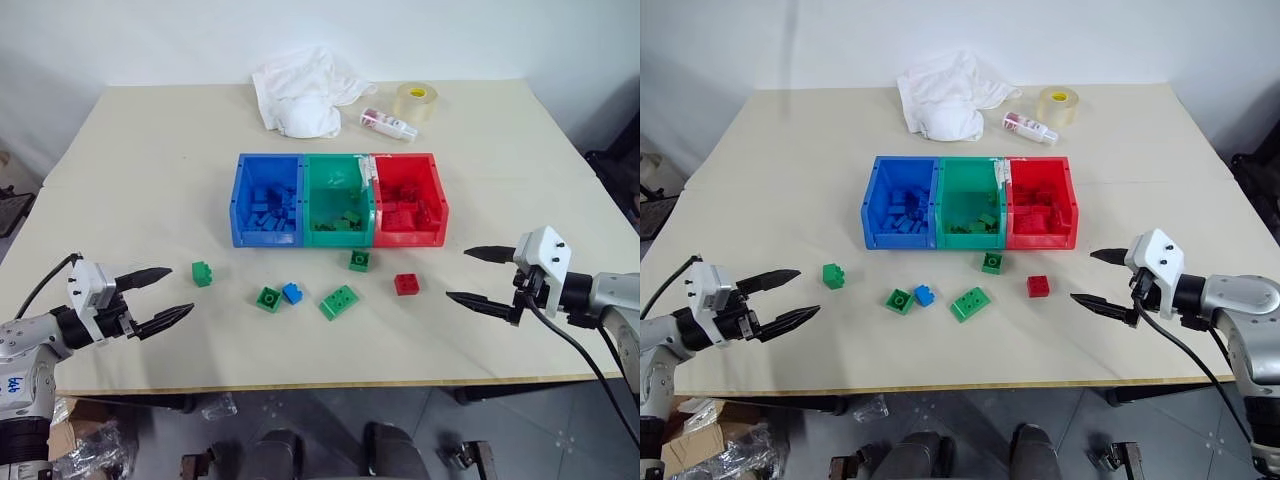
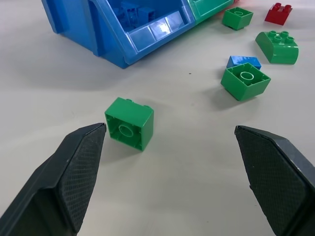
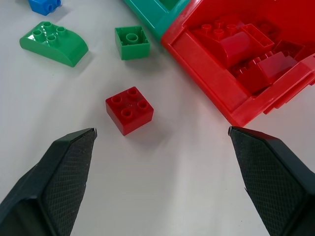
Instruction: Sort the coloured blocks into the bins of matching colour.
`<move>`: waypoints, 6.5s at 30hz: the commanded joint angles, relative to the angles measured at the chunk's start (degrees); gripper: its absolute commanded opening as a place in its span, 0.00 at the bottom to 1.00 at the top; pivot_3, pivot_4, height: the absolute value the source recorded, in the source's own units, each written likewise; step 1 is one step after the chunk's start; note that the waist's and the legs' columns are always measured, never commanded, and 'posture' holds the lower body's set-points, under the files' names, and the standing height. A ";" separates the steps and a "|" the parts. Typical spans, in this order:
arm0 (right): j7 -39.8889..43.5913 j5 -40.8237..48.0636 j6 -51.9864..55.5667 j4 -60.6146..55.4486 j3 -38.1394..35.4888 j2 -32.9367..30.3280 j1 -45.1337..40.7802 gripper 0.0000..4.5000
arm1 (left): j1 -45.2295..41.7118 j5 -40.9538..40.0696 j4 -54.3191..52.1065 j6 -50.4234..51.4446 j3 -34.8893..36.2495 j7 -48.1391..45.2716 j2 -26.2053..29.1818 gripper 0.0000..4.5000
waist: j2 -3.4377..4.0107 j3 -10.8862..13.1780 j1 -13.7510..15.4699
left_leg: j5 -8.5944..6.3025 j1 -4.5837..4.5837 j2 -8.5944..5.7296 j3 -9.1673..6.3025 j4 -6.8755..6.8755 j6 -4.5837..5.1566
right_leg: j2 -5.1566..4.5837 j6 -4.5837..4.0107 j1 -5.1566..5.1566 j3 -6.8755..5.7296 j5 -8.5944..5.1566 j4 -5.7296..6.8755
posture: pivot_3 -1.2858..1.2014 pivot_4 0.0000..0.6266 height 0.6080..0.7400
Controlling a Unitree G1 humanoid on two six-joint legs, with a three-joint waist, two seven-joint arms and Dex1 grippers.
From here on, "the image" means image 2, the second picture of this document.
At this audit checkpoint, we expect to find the green square toy brick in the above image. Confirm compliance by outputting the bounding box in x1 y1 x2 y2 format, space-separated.
220 62 272 101
222 7 254 31
104 97 155 152

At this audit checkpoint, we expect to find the red toy brick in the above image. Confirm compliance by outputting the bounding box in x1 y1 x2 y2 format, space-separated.
264 2 293 26

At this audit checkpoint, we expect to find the green curved toy brick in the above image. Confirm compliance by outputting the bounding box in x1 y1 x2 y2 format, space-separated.
255 30 300 65

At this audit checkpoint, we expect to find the blue plastic storage bin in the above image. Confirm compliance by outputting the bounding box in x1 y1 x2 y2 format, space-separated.
40 0 197 70

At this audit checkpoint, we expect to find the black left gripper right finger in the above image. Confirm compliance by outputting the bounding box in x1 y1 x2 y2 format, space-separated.
234 125 315 236

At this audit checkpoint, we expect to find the blue toy brick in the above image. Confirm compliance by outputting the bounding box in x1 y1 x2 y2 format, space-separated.
120 0 156 25
226 55 262 71

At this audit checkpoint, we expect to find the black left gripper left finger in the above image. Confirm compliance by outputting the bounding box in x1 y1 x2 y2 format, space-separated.
0 122 107 236

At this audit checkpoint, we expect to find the green plastic storage bin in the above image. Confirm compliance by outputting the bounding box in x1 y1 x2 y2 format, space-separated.
188 0 234 25

